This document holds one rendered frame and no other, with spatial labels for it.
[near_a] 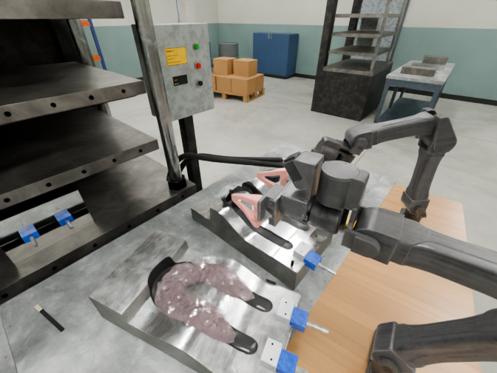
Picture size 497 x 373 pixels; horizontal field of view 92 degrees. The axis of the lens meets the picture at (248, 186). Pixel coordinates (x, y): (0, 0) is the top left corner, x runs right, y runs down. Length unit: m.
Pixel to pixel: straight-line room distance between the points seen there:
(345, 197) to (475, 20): 6.71
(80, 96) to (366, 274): 1.13
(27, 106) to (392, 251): 1.01
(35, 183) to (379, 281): 1.19
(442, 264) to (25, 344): 0.95
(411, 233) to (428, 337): 0.23
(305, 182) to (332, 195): 0.05
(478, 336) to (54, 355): 0.90
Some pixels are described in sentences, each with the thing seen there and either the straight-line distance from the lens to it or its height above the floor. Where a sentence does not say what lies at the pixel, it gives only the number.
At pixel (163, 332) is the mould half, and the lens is 0.70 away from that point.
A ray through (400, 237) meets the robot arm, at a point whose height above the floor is 1.23.
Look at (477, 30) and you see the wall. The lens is 7.04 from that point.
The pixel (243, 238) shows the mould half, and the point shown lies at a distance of 0.83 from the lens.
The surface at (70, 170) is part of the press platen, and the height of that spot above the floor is 1.04.
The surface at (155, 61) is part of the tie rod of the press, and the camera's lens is 1.06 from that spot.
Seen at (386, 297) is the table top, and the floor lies 0.80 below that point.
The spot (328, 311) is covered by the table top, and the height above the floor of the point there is 0.80.
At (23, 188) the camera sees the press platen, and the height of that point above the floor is 1.03.
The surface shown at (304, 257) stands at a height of 0.90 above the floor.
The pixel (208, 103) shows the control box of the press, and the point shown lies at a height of 1.10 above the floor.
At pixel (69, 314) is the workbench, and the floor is 0.80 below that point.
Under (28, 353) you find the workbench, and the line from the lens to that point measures 0.93.
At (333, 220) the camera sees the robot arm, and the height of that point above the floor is 1.22.
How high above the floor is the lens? 1.50
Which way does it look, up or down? 35 degrees down
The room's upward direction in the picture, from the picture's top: straight up
